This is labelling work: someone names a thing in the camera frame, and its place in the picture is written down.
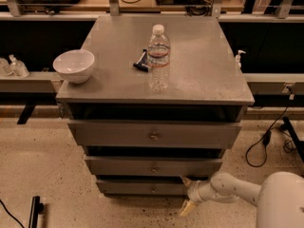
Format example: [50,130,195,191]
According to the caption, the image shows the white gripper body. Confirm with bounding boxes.
[187,180,209,204]

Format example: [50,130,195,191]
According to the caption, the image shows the grey bottom drawer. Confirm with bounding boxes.
[96,180,187,196]

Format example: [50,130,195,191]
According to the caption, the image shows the grey drawer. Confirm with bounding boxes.
[96,180,187,196]
[85,157,222,177]
[68,120,241,149]

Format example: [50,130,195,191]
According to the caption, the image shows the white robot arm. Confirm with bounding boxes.
[180,172,304,228]

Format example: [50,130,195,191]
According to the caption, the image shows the grey middle drawer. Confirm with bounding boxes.
[85,157,222,177]

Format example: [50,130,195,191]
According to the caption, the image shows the grey drawer cabinet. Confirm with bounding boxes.
[57,14,254,183]

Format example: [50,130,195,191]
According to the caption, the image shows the grey top drawer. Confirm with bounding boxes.
[68,120,241,149]

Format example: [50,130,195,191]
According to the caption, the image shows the black table leg right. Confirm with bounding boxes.
[282,117,304,162]

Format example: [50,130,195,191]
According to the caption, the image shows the black and white razor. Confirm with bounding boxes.
[133,49,149,72]

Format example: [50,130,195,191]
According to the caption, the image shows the small white pump bottle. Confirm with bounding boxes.
[235,50,246,68]

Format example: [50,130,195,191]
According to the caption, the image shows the clear plastic water bottle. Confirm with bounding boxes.
[147,24,171,92]

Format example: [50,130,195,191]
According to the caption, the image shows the black stand foot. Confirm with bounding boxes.
[28,196,45,228]

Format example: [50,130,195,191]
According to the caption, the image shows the white bowl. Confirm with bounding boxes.
[52,49,95,84]

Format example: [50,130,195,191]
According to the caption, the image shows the clear sanitizer bottle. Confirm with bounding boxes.
[9,54,29,78]

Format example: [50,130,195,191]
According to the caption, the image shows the clear bottle at left edge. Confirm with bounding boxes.
[0,58,13,76]

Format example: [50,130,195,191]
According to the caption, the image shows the black power cable on floor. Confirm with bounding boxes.
[245,93,296,168]

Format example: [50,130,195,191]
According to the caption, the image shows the black coiled cables on shelf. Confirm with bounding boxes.
[120,0,214,17]

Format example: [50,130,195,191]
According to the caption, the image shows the black cable bottom left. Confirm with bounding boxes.
[0,199,26,228]

